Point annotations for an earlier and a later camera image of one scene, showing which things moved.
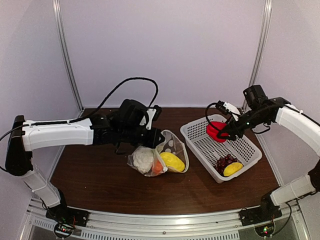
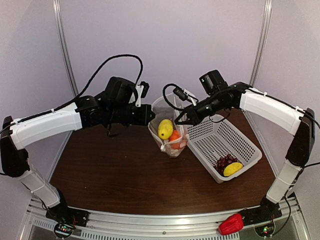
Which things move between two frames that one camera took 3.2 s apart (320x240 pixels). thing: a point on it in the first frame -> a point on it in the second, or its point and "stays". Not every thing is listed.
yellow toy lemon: [173, 161] -> [165, 129]
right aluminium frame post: [262, 43] stays
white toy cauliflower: [143, 159] -> [173, 153]
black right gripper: [229, 127] -> [194, 116]
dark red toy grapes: [223, 161] stays
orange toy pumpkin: [157, 167] -> [175, 135]
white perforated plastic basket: [245, 148] stays
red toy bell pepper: [212, 132] -> [233, 224]
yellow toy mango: [232, 168] stays
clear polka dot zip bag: [171, 155] -> [169, 106]
